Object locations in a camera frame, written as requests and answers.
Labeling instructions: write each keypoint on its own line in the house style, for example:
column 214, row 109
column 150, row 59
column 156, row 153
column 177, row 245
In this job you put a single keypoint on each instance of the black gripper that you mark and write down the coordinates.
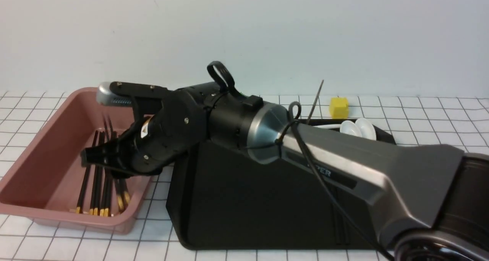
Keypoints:
column 171, row 121

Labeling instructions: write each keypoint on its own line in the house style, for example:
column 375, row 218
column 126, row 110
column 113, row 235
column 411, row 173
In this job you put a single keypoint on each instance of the black gold-tipped chopstick in bin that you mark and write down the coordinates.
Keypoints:
column 84, row 185
column 108, row 192
column 96, row 189
column 91, row 204
column 102, row 205

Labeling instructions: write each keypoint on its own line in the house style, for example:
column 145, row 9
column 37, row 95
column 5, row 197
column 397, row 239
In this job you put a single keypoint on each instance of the yellow cube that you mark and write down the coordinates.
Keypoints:
column 339, row 108

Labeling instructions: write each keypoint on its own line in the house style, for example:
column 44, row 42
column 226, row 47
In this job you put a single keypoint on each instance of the white ceramic spoon far right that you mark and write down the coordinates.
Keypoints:
column 366, row 128

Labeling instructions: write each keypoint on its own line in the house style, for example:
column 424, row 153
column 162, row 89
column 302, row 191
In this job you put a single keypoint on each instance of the black plastic tray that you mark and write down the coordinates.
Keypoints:
column 220, row 200

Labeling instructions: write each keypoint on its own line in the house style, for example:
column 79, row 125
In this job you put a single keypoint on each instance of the pink plastic bin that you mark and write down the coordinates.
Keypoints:
column 44, row 183

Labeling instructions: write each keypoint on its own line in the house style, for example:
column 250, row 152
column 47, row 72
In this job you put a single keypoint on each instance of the white ceramic spoon centre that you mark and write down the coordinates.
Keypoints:
column 328, row 126

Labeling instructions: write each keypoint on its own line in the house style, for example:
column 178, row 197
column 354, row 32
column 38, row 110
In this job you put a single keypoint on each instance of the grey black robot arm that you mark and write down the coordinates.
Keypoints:
column 427, row 203

